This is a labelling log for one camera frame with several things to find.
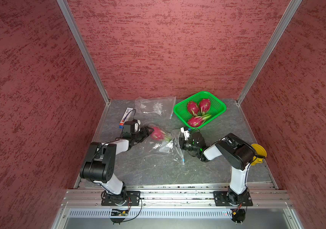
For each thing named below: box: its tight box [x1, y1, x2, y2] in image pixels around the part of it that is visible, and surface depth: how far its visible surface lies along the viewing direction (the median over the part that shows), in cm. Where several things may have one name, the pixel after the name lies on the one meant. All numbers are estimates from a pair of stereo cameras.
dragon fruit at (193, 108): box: [187, 101, 200, 117], surface depth 109 cm
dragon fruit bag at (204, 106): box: [199, 98, 212, 115], surface depth 112 cm
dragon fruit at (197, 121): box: [187, 114, 212, 128], surface depth 99 cm
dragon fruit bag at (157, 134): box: [150, 126, 173, 142], surface depth 93 cm
